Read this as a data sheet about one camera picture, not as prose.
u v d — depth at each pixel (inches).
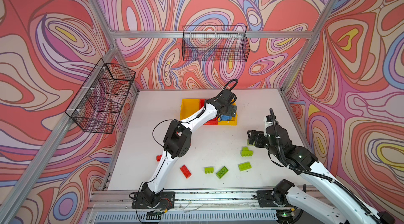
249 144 26.8
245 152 34.1
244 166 32.3
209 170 31.8
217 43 37.7
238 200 29.5
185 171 32.3
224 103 28.6
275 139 20.6
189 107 43.5
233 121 38.8
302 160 19.2
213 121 32.7
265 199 28.8
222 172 32.3
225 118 38.8
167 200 28.5
